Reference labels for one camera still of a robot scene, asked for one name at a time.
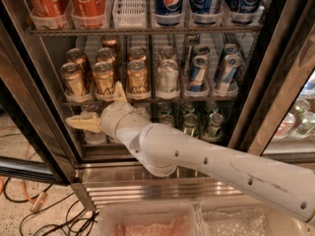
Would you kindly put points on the empty white plastic tray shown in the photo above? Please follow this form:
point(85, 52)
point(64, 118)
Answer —
point(129, 14)

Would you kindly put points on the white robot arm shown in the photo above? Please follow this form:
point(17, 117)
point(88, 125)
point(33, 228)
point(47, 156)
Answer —
point(161, 149)

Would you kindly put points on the fridge glass door left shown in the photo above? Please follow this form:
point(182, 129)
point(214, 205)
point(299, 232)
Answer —
point(26, 97)

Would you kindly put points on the fridge door right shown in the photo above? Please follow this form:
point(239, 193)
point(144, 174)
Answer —
point(280, 65)

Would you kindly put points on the orange can column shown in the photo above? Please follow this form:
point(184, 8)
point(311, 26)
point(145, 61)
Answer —
point(104, 78)
point(109, 55)
point(111, 41)
point(137, 53)
point(138, 77)

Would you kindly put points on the green can front right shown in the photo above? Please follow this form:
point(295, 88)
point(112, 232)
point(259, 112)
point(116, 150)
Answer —
point(212, 130)

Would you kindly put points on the middle wire shelf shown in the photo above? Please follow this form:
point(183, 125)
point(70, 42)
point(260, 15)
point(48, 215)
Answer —
point(156, 100)

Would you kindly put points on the left water bottle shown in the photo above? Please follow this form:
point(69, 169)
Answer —
point(93, 138)

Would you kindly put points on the green can front middle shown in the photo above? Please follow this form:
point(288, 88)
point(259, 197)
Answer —
point(190, 125)

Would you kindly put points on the clear plastic bin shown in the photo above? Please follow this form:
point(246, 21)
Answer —
point(156, 218)
point(244, 216)

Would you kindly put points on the silver can front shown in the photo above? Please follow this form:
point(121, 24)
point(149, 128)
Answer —
point(167, 76)

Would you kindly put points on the red bull can front right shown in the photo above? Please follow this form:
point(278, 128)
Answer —
point(229, 65)

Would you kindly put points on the silver can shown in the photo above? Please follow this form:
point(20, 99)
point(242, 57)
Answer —
point(167, 53)
point(167, 76)

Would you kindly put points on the orange can front left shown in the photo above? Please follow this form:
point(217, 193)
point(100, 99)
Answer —
point(73, 78)

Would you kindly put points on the upper wire shelf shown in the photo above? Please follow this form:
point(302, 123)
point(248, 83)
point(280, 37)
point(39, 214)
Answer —
point(150, 31)

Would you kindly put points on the red bull can rear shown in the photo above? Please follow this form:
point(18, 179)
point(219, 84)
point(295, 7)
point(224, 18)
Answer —
point(190, 42)

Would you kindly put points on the red bull can front left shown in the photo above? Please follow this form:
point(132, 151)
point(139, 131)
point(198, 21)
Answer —
point(199, 68)

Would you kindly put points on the wire shelf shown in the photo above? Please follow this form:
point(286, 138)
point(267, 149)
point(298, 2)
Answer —
point(150, 31)
point(156, 100)

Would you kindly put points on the water bottle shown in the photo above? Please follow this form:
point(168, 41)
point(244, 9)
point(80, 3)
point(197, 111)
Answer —
point(93, 138)
point(143, 109)

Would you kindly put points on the red bull can back right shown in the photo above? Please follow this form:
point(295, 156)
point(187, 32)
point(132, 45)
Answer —
point(230, 49)

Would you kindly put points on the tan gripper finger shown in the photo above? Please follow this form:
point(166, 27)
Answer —
point(88, 122)
point(119, 93)

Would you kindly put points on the right clear plastic bin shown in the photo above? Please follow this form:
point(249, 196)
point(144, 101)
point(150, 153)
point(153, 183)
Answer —
point(244, 216)

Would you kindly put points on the orange can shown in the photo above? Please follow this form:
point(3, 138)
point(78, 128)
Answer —
point(78, 56)
point(73, 78)

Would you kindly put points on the red bull can back left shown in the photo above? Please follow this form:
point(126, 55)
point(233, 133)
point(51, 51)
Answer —
point(201, 50)

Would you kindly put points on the red bull can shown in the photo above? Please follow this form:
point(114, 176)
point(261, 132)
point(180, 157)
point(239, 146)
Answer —
point(230, 49)
point(201, 50)
point(229, 65)
point(190, 42)
point(199, 68)

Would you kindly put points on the left clear plastic bin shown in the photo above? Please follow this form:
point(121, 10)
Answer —
point(156, 218)

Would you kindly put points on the right water bottle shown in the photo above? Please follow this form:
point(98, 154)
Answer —
point(143, 109)

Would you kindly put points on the orange can back left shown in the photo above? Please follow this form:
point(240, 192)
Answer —
point(78, 56)

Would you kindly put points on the silver can back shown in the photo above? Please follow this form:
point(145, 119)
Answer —
point(167, 53)

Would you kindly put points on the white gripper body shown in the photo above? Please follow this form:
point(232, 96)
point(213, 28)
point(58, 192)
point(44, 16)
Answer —
point(113, 116)

